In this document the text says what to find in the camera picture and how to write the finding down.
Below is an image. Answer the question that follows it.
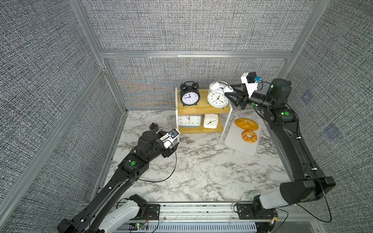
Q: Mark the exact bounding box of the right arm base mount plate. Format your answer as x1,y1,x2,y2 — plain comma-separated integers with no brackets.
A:
233,203,278,221

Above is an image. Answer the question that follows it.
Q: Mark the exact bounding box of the grey rectangular alarm clock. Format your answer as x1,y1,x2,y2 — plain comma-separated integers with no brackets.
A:
178,115,202,128

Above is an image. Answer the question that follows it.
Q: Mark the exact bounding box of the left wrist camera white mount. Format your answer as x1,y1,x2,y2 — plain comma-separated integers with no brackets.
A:
160,129,180,149

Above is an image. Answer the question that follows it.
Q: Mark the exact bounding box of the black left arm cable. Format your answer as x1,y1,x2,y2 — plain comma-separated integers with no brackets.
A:
98,142,178,204

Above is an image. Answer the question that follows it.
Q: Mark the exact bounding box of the oval bread loaf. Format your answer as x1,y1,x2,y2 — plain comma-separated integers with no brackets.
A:
234,118,259,131

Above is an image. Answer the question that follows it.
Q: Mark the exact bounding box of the white and wood shelf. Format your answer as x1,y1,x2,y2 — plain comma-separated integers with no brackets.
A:
174,87,234,146

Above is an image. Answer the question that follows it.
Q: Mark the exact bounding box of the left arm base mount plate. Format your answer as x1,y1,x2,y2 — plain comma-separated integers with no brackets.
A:
137,204,161,221

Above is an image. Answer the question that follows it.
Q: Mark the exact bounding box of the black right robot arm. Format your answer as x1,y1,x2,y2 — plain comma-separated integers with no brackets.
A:
225,79,336,218

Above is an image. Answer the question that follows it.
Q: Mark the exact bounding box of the glazed bagel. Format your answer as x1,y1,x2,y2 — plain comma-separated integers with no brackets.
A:
241,130,257,143

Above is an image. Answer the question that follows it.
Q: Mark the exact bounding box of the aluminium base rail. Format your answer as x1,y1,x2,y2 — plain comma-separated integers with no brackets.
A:
78,200,318,233

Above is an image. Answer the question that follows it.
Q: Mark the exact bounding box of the small white square alarm clock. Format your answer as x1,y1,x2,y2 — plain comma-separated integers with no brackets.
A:
203,114,219,129

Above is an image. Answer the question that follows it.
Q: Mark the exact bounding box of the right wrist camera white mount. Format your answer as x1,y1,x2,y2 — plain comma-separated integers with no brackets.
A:
241,72,261,97

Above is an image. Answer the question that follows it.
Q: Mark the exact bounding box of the white cutting board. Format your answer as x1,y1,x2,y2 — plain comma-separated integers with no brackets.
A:
224,117,262,156

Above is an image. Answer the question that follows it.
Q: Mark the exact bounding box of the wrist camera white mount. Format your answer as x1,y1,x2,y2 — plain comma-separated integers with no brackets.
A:
160,129,180,149
241,72,261,97

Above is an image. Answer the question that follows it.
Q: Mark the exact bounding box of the black twin bell alarm clock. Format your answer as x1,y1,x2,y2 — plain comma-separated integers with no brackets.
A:
180,81,201,106

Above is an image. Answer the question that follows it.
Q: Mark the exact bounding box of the white twin bell alarm clock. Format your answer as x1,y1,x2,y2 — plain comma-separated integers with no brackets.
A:
207,81,234,108

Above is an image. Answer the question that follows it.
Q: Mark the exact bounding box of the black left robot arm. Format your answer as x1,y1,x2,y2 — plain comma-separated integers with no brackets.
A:
57,129,180,233

